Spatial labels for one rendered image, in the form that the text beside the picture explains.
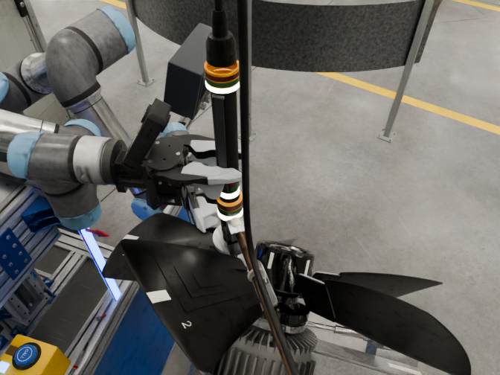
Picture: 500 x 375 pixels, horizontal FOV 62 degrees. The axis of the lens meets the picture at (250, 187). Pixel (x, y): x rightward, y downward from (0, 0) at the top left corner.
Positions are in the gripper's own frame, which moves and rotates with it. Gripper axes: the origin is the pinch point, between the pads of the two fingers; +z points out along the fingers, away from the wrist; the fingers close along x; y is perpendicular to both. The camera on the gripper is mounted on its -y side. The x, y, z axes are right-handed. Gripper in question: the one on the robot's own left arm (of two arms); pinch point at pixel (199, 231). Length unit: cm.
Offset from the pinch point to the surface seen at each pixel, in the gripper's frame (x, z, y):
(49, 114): 107, -203, -47
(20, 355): 14.0, 10.1, -39.4
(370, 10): 13, -126, 128
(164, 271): -21.3, 21.5, -11.3
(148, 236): 1.6, -2.6, -10.8
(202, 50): -8, -63, 18
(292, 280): -6.4, 20.8, 12.0
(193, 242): -0.7, 3.1, -2.1
